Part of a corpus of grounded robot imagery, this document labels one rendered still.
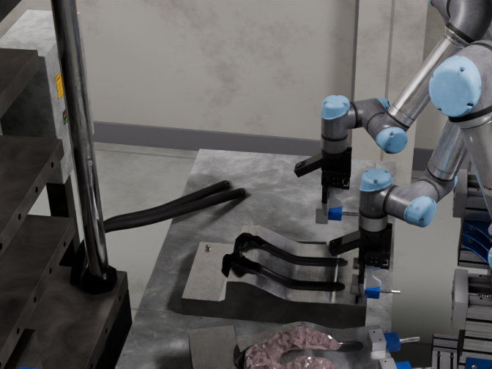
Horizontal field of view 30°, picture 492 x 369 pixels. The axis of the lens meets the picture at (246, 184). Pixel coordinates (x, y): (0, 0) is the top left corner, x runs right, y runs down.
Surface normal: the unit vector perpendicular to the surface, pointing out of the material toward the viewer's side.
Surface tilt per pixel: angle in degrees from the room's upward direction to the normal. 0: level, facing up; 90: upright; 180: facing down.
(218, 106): 90
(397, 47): 90
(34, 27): 0
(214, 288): 0
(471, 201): 90
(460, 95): 83
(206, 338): 0
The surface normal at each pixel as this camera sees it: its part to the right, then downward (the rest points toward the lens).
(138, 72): -0.19, 0.54
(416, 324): -0.02, -0.84
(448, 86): -0.67, 0.31
